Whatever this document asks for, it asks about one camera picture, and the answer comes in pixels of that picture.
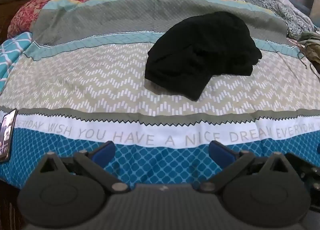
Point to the black pants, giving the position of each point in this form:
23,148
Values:
200,52

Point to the teal zigzag printed bedsheet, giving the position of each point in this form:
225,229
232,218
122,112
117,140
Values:
100,82

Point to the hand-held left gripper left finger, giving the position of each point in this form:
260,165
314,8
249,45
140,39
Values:
105,151

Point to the white grey printed cloth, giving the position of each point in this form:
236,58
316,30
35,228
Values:
282,8

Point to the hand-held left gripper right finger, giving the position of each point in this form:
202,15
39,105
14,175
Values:
220,151

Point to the teal lattice cloth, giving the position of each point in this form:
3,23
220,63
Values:
12,52

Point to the dark smartphone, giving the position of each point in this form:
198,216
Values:
7,132

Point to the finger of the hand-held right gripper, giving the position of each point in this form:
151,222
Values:
308,170

